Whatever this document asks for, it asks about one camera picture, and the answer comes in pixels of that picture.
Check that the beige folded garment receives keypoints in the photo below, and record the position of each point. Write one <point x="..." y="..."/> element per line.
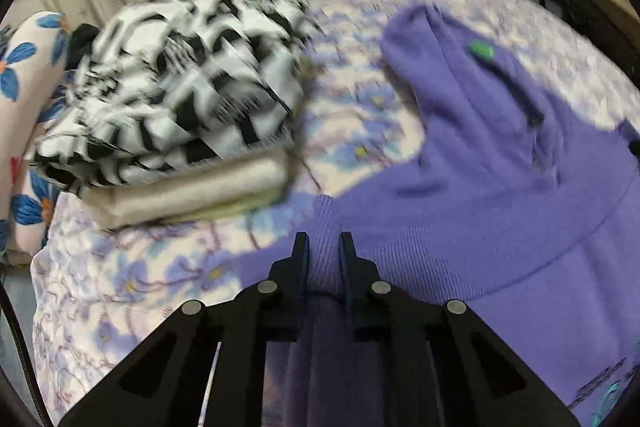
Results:
<point x="200" y="192"/>

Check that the blue flower rolled quilt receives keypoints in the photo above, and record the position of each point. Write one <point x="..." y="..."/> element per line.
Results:
<point x="30" y="57"/>

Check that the purple zip hoodie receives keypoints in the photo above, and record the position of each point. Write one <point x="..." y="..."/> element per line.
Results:
<point x="475" y="182"/>

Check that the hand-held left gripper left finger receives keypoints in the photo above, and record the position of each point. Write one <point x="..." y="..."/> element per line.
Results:
<point x="300" y="267"/>

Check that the black bag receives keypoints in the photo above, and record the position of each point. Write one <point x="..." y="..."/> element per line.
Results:
<point x="575" y="7"/>

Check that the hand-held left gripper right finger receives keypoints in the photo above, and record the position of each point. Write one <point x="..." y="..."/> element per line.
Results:
<point x="347" y="267"/>

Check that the black white printed folded garment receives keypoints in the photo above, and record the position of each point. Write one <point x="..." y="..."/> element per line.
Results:
<point x="175" y="82"/>

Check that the purple floral blanket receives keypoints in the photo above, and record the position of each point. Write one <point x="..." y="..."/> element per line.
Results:
<point x="350" y="117"/>

